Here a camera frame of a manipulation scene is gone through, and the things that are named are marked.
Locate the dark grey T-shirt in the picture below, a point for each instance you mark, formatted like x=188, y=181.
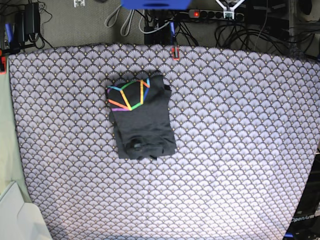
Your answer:
x=140, y=116

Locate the red black table clamp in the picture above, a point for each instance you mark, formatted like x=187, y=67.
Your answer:
x=175, y=52

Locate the fan patterned tablecloth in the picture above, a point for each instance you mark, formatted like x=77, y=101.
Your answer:
x=246, y=130

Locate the light green cloth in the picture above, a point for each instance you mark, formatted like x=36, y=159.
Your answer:
x=11, y=169

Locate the black power brick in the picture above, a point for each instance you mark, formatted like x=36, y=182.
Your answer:
x=27, y=23

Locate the red clamp at left edge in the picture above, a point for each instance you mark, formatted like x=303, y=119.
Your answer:
x=3, y=63

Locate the white plastic bin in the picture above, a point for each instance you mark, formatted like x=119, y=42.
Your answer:
x=20, y=220

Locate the black OpenArm box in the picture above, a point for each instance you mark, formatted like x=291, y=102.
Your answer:
x=305, y=224

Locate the black power strip red switch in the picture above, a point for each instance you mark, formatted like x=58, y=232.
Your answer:
x=213, y=15

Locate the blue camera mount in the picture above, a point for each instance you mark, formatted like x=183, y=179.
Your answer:
x=156, y=4

